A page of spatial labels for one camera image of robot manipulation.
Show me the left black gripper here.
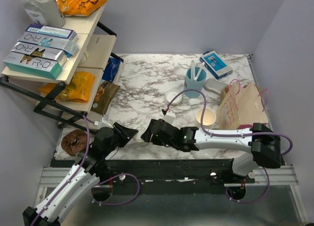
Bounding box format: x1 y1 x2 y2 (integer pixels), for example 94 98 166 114
104 123 138 158

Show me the white sachet stick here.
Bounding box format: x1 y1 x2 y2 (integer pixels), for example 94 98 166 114
194 64 204 81
190 60 197 81

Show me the brown pink paper bag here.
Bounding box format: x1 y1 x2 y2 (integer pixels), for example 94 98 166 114
217 79 268 130

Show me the white plastic cup lid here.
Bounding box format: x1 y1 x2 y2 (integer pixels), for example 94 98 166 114
133 126 146 143

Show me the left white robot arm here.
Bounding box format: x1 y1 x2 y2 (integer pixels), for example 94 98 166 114
23 123 138 226

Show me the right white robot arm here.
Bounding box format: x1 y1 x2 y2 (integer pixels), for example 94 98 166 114
141 119 281 183

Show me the grey coffee bag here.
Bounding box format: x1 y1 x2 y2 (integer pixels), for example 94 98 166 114
22 0 65 27

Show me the white lid stack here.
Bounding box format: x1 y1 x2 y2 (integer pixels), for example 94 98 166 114
165 90 183 105

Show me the brown snack bag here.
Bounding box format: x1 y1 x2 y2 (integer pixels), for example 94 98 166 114
91 81 120 115

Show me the brown chocolate muffin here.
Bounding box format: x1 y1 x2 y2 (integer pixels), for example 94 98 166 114
61 129 88 156

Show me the stack of paper cups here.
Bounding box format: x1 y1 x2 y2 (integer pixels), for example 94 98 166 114
195 108 216 128

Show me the blue snack bag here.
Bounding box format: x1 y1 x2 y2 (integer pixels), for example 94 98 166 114
101 58 122 83

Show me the orange snack bag lower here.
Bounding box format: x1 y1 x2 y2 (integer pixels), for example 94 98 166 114
38 71 96 103

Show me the orange snack bag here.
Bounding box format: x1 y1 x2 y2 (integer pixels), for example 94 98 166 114
38 71 96 103
56 0 108 17

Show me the black beige shelf rack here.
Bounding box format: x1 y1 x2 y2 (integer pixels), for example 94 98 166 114
0 6 120 130

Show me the light blue utensil cup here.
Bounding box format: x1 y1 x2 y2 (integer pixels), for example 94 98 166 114
183 68 207 99

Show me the blue white razor box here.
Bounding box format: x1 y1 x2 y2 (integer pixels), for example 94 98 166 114
200 50 233 79

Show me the teal R&O box front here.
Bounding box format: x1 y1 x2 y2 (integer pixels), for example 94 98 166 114
3 52 63 79

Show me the silver R&O box upper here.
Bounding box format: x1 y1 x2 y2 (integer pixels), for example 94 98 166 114
18 32 79 57

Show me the silver r&o box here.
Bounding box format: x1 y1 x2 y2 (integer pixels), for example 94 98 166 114
18 32 79 57
11 42 68 66

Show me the purple white box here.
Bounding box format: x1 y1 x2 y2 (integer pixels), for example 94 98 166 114
26 24 78 42

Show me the silver R&O box middle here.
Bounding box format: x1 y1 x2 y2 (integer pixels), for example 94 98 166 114
11 42 68 66

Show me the orange snack bag top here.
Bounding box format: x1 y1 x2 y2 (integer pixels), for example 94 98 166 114
56 0 108 17

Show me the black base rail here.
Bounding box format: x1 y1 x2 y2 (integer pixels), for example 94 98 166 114
80 157 256 196

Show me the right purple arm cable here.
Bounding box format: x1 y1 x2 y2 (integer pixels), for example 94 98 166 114
166 89 294 157

